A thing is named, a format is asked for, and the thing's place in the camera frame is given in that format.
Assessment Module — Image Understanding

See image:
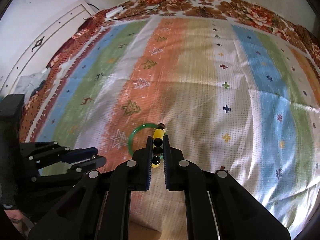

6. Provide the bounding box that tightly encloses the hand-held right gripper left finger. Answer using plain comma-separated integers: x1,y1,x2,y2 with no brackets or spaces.
27,135,153,240

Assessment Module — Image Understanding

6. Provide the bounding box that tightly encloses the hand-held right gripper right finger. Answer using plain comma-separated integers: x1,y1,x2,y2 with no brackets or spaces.
163,134,292,240

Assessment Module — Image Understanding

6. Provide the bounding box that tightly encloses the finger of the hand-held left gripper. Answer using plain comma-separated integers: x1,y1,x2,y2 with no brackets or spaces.
31,156,107,184
21,141,98,165

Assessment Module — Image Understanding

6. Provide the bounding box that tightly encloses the yellow and dark bead bracelet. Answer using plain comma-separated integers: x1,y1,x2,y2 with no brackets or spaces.
151,123,168,168

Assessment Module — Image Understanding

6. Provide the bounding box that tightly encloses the green jade bangle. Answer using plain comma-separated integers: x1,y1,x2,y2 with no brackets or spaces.
128,122,165,161

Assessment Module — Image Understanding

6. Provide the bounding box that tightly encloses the person's left hand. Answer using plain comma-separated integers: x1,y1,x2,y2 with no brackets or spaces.
4,209,34,238

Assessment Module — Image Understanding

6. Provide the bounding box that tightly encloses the white plastic bag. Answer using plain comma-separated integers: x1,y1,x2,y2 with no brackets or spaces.
17,69,50,98

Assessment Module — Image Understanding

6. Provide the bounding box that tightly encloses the striped colourful mat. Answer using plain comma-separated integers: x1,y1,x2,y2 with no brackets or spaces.
32,15,320,230

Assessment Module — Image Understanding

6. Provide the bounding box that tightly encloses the white wooden headboard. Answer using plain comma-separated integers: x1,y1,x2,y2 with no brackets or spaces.
0,0,97,98

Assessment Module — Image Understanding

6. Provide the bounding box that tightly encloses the small white device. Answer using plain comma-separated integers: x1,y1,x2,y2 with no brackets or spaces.
105,6,124,18

